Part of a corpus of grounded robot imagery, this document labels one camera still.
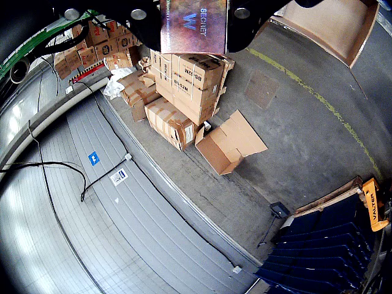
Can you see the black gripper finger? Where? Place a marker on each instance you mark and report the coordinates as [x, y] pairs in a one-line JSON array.
[[137, 27], [245, 27]]

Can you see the red carton box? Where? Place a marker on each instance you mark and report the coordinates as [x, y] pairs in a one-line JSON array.
[[193, 30]]

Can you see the red print cardboard boxes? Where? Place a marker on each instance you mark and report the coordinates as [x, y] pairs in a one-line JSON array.
[[101, 43]]

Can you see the cardboard box BS print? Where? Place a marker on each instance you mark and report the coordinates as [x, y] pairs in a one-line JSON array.
[[190, 101], [199, 72]]

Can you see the crumpled cardboard box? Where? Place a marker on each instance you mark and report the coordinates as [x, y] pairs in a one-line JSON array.
[[137, 95]]

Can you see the divided cardboard box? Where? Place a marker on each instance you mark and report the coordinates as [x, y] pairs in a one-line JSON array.
[[330, 27]]

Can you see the taped cardboard box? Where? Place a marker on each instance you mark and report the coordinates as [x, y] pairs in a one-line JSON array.
[[168, 122]]

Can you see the flat cardboard sheet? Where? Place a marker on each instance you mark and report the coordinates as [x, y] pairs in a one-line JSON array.
[[229, 144]]

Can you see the white plastic bag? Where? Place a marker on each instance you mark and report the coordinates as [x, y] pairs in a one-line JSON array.
[[118, 82]]

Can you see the green metal shelf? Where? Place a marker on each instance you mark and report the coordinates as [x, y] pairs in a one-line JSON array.
[[18, 58]]

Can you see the tape roll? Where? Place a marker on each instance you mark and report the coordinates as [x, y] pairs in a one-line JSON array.
[[19, 71]]

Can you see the black floor stand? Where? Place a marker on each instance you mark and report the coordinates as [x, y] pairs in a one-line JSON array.
[[278, 209]]

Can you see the wooden pallet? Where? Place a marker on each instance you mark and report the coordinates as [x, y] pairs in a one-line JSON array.
[[330, 196]]

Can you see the yellow pallet truck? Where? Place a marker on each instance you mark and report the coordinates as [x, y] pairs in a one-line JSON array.
[[375, 205]]

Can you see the blue square wall sign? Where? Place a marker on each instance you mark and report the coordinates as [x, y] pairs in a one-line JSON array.
[[94, 159]]

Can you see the white blue wall label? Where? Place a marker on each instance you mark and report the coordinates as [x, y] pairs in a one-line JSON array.
[[118, 178]]

